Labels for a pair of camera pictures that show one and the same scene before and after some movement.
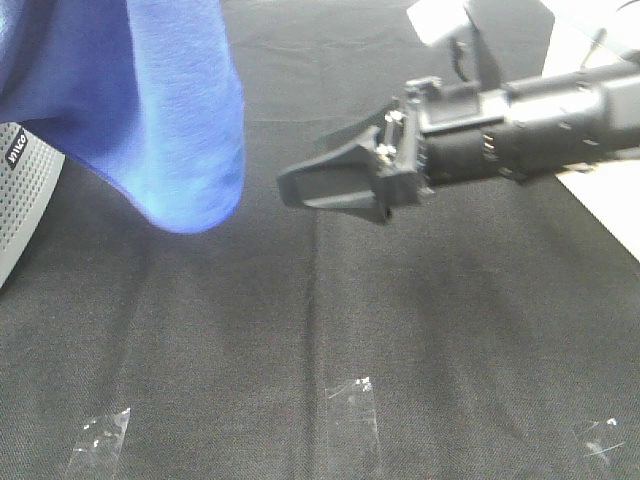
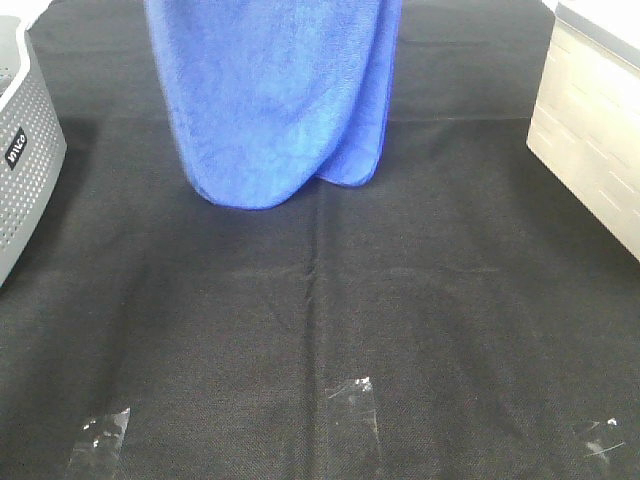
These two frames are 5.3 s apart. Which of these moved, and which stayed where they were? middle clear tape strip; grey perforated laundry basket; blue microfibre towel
Moved: blue microfibre towel
Stayed: grey perforated laundry basket; middle clear tape strip
